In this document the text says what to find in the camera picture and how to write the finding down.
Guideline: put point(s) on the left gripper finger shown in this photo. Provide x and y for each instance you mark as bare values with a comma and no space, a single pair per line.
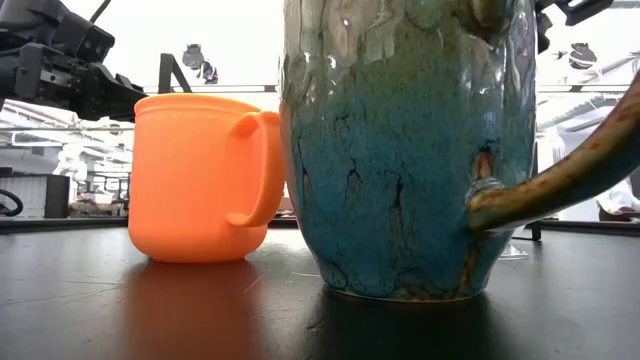
115,100

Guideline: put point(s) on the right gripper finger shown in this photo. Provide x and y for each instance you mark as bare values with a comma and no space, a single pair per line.
542,32

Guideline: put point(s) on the orange plastic cup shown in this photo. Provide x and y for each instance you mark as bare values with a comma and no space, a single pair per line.
190,190

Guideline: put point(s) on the blue-green glazed ceramic mug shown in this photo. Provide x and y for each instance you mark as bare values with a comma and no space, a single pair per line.
400,175

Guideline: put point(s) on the clear plastic cup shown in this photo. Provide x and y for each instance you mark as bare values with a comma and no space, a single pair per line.
512,252

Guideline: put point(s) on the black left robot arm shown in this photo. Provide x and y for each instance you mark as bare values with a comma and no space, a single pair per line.
25,15

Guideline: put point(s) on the dark hanging ceiling fixture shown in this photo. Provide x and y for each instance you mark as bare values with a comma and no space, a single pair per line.
582,56
197,60

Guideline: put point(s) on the grey cabinet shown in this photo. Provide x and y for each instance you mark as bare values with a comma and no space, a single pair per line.
35,197

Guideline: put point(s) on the person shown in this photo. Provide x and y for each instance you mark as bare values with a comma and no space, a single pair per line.
620,200

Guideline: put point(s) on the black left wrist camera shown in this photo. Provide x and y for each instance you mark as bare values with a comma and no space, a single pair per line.
85,37

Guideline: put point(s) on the black diagonal frame strut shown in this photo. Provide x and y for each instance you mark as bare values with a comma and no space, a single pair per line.
167,70

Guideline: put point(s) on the black frame crossbar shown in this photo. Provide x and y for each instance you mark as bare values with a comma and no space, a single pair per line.
225,88

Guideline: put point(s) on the black table edge rail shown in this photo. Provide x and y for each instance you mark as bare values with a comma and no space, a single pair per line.
60,224

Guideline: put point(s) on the black frame post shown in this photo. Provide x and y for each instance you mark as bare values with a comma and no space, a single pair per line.
536,200

